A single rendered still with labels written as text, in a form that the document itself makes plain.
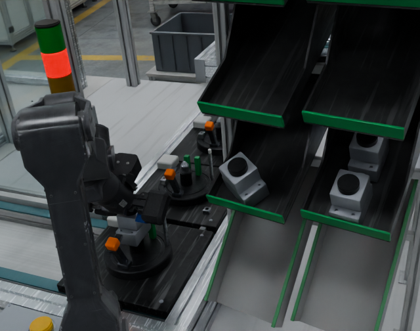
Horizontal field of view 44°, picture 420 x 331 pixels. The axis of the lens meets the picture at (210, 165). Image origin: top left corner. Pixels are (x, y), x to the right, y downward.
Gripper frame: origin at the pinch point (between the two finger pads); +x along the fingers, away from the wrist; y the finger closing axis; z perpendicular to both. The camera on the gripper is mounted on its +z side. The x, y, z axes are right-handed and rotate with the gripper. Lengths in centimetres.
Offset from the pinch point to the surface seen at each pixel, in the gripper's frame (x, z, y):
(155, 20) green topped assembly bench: 356, 318, 244
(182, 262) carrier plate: 9.1, -6.6, -9.4
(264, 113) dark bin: -29.2, 8.7, -30.5
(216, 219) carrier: 18.1, 5.9, -11.1
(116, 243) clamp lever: -4.0, -7.8, -1.1
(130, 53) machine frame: 68, 81, 60
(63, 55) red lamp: -15.6, 24.3, 16.5
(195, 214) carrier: 18.3, 6.1, -5.7
